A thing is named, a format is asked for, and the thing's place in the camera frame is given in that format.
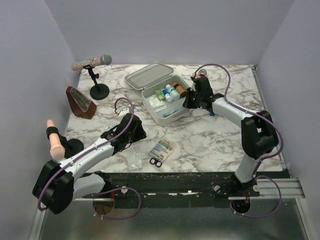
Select green small medicine box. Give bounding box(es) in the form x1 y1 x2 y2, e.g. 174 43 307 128
155 89 166 101

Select white gauze pad packet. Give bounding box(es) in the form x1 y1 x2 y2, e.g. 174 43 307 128
146 95 167 113

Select black scissors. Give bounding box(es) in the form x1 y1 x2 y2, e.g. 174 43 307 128
149 157 163 168

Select brown metronome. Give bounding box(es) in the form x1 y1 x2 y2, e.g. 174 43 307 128
65 86 97 120

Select blue white bandage roll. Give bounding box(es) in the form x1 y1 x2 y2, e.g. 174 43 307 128
162 89 173 103

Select white disinfectant bottle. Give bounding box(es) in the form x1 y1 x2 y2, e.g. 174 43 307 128
165 84 180 101

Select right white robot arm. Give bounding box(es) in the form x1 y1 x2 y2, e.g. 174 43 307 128
182 77 279 196

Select blue cotton swab bag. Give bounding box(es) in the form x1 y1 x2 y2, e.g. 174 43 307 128
162 107 181 118

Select black mounting base rail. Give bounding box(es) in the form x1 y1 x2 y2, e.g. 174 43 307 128
82 171 261 210

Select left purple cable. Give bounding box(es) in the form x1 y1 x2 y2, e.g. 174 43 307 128
37 97 135 211

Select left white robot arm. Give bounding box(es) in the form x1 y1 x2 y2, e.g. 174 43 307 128
32 113 147 214

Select brown medicine bottle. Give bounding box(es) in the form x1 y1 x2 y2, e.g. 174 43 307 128
172 82 187 98

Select black round stand base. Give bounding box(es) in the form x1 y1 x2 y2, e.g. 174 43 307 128
60 138 84 159

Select black microphone stand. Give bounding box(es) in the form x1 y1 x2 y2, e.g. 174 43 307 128
83 64 110 100

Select grey medicine kit box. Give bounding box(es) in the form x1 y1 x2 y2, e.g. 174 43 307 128
125 62 189 127

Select clear plastic zip bag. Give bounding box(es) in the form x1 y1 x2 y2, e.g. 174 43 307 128
127 151 143 171

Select band-aid box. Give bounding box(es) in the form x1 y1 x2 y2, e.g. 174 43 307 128
149 139 174 163

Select pink toy microphone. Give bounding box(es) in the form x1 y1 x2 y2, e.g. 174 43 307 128
46 119 65 161

